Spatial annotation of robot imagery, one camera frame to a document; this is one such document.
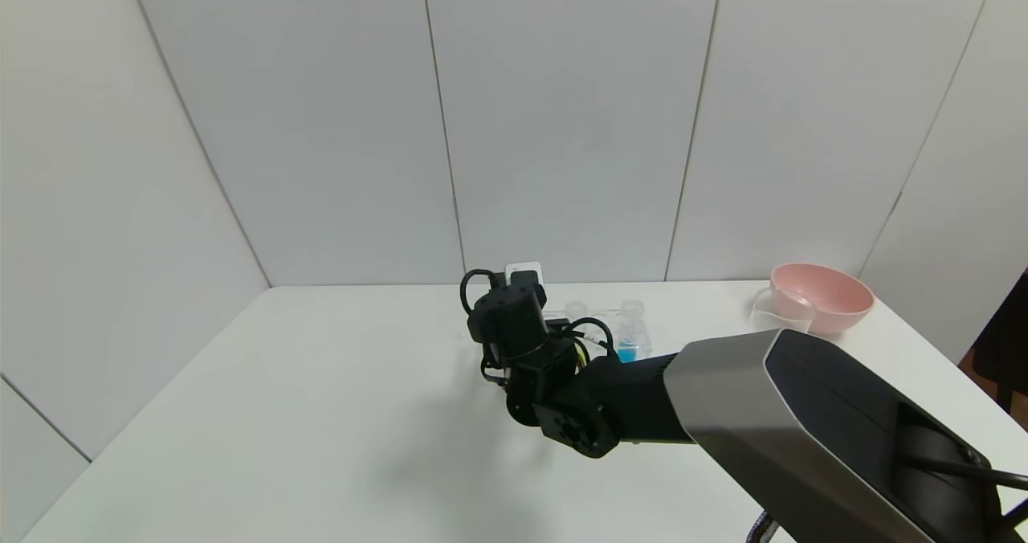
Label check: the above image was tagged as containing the test tube with yellow pigment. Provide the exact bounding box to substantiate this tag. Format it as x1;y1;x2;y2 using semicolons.
564;302;590;365

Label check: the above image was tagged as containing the clear acrylic test tube rack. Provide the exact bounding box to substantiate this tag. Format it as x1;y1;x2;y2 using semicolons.
545;308;653;365

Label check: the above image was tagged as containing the test tube with blue pigment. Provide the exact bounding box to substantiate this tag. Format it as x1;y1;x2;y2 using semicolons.
618;300;646;365

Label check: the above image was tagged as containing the clear glass beaker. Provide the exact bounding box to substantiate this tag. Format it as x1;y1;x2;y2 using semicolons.
749;288;814;337

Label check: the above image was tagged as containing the pink bowl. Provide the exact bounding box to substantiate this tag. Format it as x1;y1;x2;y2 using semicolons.
769;263;875;337

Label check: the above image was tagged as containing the dark background object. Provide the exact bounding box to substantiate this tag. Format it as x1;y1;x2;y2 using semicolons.
960;266;1028;433

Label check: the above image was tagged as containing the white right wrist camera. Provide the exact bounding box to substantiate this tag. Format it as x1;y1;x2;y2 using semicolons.
504;262;547;288

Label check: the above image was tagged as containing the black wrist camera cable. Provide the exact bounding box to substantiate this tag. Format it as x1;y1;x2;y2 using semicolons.
459;268;505;316

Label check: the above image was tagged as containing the black cable with white tag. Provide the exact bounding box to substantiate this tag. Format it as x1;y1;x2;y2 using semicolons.
558;316;618;361

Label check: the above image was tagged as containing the black corrugated cable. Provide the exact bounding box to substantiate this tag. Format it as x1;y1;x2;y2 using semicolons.
745;511;781;543

